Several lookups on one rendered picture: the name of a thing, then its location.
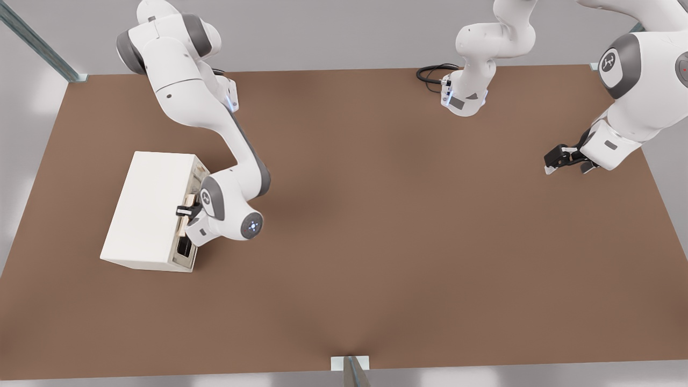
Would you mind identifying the white oven body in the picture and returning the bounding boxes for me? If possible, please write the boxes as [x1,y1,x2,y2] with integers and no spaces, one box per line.
[100,151,210,273]

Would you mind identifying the oven door with pale handle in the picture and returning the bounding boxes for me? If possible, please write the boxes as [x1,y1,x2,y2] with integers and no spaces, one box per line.
[171,156,210,273]

